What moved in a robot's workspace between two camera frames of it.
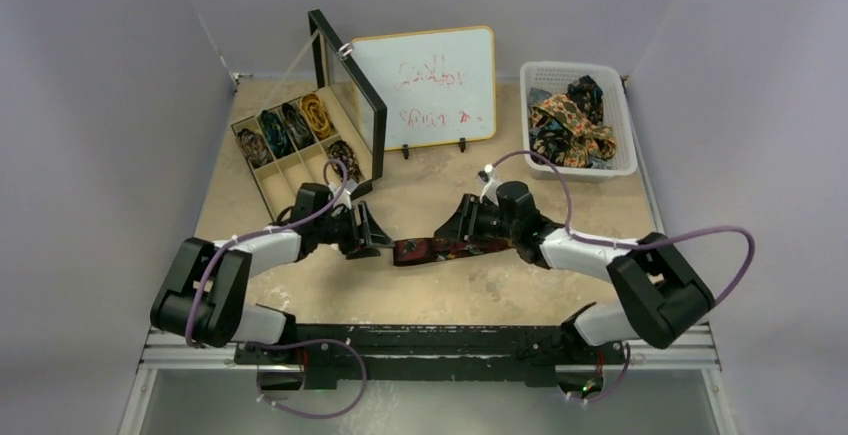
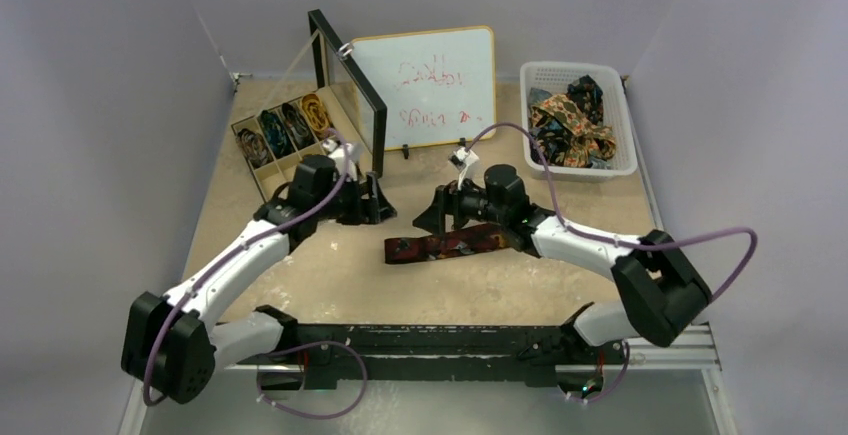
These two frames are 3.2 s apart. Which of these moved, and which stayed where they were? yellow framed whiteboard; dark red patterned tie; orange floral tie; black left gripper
Moved: black left gripper
Stayed: orange floral tie; yellow framed whiteboard; dark red patterned tie
